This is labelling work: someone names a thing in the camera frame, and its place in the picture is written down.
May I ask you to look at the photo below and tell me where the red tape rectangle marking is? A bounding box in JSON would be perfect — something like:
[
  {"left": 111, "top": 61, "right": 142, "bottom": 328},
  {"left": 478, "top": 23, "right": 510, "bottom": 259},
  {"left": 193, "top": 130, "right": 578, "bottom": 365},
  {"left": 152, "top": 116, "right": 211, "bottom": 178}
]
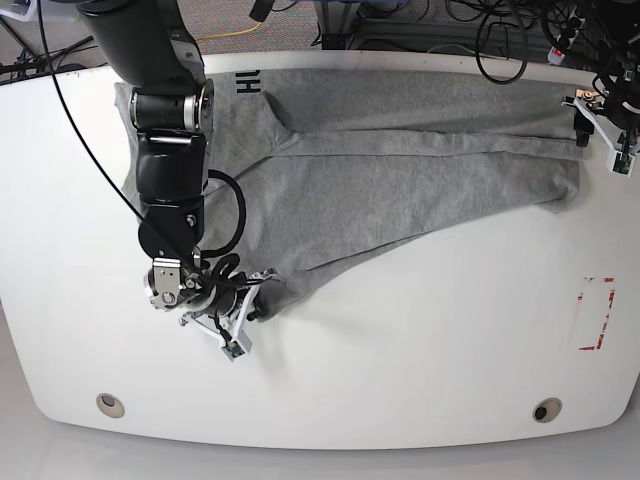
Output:
[{"left": 572, "top": 277, "right": 616, "bottom": 351}]

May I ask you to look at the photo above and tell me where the right table cable grommet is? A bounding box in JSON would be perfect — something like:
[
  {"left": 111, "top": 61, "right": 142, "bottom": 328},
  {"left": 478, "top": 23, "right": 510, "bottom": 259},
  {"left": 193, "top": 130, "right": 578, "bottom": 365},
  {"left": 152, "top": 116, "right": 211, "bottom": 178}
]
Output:
[{"left": 532, "top": 398, "right": 562, "bottom": 423}]

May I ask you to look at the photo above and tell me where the white power strip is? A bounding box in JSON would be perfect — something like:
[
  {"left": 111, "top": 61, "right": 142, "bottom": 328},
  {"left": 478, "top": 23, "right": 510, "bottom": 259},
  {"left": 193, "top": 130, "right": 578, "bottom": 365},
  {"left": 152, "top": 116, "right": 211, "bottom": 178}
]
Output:
[{"left": 547, "top": 4, "right": 585, "bottom": 66}]

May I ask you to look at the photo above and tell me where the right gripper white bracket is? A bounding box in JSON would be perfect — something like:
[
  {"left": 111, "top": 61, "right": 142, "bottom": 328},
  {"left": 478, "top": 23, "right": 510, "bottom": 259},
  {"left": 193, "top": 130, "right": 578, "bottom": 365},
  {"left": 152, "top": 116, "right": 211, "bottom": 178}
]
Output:
[{"left": 179, "top": 269, "right": 280, "bottom": 349}]

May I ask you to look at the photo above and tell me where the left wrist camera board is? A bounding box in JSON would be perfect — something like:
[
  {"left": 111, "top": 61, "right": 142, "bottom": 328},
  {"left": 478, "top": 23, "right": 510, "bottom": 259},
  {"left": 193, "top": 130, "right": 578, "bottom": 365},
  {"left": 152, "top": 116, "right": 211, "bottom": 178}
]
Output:
[{"left": 608, "top": 150, "right": 636, "bottom": 178}]

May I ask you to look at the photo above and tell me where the left table cable grommet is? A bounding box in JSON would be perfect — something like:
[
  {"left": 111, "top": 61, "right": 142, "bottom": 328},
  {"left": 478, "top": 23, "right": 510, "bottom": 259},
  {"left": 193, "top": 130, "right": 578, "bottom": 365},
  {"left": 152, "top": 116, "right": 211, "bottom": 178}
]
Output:
[{"left": 96, "top": 393, "right": 125, "bottom": 419}]

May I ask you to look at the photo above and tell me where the yellow cable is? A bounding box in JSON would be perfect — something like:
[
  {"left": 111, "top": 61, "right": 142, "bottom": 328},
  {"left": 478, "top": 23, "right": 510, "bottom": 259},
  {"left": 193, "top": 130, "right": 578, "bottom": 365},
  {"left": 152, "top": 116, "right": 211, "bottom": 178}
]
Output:
[{"left": 192, "top": 19, "right": 264, "bottom": 44}]

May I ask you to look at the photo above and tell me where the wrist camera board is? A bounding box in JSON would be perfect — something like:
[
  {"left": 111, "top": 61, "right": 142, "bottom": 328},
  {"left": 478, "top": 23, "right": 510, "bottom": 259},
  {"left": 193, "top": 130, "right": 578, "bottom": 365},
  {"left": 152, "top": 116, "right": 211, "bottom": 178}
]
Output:
[
  {"left": 221, "top": 332, "right": 252, "bottom": 361},
  {"left": 608, "top": 150, "right": 636, "bottom": 178}
]

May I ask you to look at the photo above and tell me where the grey T-shirt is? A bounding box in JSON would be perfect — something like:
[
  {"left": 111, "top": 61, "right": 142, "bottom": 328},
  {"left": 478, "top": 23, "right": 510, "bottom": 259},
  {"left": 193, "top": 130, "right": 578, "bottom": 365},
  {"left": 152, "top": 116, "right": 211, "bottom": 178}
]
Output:
[{"left": 116, "top": 69, "right": 582, "bottom": 318}]

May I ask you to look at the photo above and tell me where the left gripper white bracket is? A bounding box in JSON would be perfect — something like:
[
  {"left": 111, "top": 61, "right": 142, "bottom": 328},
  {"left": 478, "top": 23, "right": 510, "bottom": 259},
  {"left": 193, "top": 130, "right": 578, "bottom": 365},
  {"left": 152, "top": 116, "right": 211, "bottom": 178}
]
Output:
[{"left": 562, "top": 89, "right": 639, "bottom": 158}]

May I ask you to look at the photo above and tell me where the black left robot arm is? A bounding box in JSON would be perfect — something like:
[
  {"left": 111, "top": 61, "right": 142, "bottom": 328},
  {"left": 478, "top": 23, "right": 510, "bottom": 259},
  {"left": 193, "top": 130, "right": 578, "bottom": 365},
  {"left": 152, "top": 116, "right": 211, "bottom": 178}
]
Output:
[{"left": 572, "top": 1, "right": 639, "bottom": 176}]

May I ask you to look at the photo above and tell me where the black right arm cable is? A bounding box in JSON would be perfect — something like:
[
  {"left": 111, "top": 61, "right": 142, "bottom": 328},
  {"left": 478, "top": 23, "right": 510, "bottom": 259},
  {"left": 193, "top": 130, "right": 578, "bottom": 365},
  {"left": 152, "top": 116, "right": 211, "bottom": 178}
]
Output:
[{"left": 197, "top": 168, "right": 249, "bottom": 281}]

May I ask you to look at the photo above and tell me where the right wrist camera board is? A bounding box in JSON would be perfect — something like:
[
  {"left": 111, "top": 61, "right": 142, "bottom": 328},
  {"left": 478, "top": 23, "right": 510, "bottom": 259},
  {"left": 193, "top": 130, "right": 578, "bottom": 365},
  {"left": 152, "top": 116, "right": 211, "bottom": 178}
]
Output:
[{"left": 221, "top": 332, "right": 252, "bottom": 361}]

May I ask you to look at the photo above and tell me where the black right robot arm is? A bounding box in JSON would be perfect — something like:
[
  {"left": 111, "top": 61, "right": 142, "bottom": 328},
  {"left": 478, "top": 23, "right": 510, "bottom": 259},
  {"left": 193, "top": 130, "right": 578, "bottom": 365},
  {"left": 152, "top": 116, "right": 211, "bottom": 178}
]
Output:
[{"left": 75, "top": 1, "right": 275, "bottom": 359}]

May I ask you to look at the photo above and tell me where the black tripod stand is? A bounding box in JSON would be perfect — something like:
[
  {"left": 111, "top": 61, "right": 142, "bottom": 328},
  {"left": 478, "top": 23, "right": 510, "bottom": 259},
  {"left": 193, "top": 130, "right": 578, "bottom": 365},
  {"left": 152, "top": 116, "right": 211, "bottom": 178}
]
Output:
[{"left": 1, "top": 16, "right": 108, "bottom": 85}]

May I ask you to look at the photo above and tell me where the table cable grommet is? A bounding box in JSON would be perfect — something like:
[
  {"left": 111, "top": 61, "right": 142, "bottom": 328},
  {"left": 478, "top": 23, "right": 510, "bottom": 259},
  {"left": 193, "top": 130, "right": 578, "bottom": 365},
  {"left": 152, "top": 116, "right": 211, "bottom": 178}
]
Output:
[
  {"left": 532, "top": 398, "right": 562, "bottom": 423},
  {"left": 96, "top": 393, "right": 125, "bottom": 419}
]

